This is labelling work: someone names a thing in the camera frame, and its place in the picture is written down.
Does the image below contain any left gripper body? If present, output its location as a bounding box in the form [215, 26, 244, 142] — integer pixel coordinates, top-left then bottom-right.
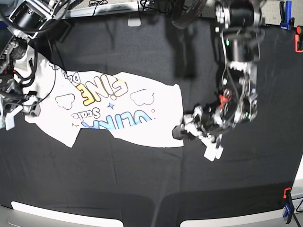
[181, 105, 224, 142]

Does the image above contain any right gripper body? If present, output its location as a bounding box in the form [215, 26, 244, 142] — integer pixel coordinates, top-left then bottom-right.
[0, 91, 42, 116]

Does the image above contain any white printed t-shirt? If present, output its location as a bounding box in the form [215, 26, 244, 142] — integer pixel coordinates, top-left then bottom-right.
[25, 54, 183, 148]

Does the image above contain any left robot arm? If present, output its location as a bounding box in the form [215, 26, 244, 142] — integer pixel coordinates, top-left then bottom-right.
[172, 0, 265, 143]

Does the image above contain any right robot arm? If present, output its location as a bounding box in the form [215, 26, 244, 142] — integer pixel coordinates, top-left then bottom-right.
[0, 0, 71, 121]

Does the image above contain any black table cloth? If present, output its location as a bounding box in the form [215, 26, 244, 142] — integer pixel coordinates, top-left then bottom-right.
[0, 14, 303, 227]

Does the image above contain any red clamp lower right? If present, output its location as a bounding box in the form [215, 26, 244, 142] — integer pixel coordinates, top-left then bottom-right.
[283, 187, 291, 199]

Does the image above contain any red clamp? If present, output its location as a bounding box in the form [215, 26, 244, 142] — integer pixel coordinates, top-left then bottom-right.
[294, 26, 303, 53]
[283, 187, 291, 199]

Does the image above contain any blue clamp lower right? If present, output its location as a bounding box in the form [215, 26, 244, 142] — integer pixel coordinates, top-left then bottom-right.
[283, 193, 294, 224]

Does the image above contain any blue clamp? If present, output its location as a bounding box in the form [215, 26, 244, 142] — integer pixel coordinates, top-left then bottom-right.
[283, 193, 294, 224]
[279, 0, 294, 31]

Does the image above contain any blue clamp upper right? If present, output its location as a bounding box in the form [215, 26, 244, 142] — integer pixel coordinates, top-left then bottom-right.
[279, 0, 294, 31]

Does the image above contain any red clamp upper right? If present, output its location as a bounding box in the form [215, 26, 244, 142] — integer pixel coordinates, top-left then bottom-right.
[294, 26, 303, 53]

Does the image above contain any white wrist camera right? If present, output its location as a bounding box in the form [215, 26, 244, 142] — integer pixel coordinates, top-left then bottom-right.
[0, 109, 20, 131]

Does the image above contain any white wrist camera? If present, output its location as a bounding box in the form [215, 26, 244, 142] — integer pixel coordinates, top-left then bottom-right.
[0, 109, 20, 131]
[202, 135, 223, 162]

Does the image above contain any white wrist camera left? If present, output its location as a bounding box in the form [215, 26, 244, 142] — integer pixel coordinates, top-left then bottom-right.
[202, 135, 223, 162]

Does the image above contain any camera mount pole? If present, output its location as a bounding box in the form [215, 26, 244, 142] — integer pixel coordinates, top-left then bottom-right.
[169, 0, 207, 30]

